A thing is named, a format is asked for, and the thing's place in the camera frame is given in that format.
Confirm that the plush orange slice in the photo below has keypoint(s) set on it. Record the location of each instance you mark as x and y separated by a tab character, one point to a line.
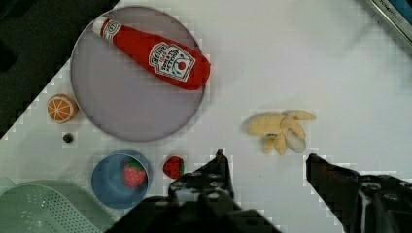
62	108

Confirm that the plush strawberry on table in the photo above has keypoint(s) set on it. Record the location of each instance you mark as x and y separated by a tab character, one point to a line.
174	167

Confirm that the blue bowl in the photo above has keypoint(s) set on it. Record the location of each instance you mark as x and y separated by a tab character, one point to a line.
108	185

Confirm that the lavender round plate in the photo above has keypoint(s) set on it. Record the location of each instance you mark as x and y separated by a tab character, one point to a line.
122	98

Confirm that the plush strawberry in bowl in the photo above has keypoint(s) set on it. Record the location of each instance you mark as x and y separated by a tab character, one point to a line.
134	174

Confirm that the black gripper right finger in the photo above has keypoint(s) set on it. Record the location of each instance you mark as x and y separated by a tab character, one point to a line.
362	203

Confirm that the green perforated colander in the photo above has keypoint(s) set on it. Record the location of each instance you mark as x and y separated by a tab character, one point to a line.
50	207

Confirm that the toaster oven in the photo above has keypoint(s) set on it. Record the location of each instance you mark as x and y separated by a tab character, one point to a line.
397	17

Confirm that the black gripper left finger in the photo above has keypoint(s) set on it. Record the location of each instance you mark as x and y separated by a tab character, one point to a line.
211	177

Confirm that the red plush ketchup bottle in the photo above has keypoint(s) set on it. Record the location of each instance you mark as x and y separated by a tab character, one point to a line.
168	60

